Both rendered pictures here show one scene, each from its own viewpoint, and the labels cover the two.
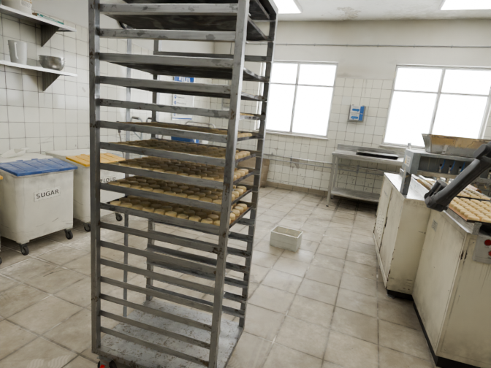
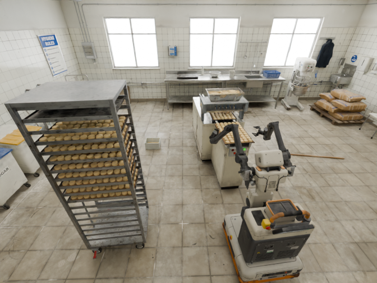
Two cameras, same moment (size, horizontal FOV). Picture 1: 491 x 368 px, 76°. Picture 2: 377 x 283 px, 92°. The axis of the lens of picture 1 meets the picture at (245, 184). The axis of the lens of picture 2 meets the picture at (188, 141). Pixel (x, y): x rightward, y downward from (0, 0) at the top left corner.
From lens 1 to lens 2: 0.91 m
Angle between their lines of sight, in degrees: 29
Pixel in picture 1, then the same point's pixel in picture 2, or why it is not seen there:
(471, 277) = (229, 161)
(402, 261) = (205, 148)
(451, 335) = (224, 179)
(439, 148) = (214, 99)
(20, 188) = not seen: outside the picture
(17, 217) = not seen: outside the picture
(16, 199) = not seen: outside the picture
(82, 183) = (19, 154)
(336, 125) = (162, 59)
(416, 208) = (208, 127)
